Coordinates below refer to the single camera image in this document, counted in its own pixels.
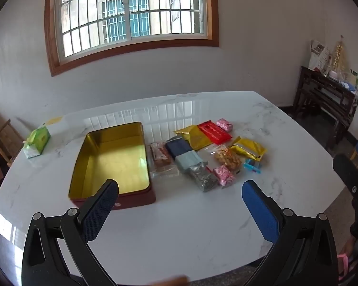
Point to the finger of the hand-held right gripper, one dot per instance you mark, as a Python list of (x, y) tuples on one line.
[(350, 172)]

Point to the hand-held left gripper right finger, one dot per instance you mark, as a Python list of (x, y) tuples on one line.
[(259, 211)]

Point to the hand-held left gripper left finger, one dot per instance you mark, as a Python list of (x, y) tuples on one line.
[(101, 211)]

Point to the blue snack packet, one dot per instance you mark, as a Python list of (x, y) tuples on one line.
[(250, 164)]

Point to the pink candy packet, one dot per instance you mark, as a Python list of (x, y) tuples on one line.
[(224, 175), (224, 125)]

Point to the red tin box gold inside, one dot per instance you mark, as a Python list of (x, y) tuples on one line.
[(113, 161)]

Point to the clear bag of peanuts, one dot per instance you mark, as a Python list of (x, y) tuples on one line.
[(225, 158)]

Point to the gold zip pouch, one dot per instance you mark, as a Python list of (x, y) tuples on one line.
[(247, 148)]

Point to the silver dark tea packet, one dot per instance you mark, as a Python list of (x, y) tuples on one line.
[(203, 178)]

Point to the clear biscuit packet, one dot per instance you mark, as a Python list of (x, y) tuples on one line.
[(160, 158)]

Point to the grey-blue snack packet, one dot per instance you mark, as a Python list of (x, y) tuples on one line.
[(191, 161)]

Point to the red snack packet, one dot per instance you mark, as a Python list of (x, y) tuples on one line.
[(215, 131)]

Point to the navy snack packet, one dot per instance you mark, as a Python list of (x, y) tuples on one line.
[(177, 147)]

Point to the large gold foil packet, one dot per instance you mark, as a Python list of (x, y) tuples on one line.
[(192, 137)]

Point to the dark wooden side table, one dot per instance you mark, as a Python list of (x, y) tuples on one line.
[(325, 95)]

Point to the pink sandal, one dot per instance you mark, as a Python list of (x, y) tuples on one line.
[(343, 263)]

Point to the green box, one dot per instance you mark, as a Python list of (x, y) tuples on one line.
[(355, 80)]

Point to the green tissue pack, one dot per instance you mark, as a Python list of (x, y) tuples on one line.
[(37, 141)]

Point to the gold tree ornament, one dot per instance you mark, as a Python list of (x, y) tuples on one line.
[(339, 56)]

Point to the light wooden chair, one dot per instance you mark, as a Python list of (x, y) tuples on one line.
[(1, 135)]

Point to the wooden framed barred window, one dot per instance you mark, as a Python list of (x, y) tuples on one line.
[(131, 6)]

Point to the paper wall calendar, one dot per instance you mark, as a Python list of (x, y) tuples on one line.
[(317, 53)]

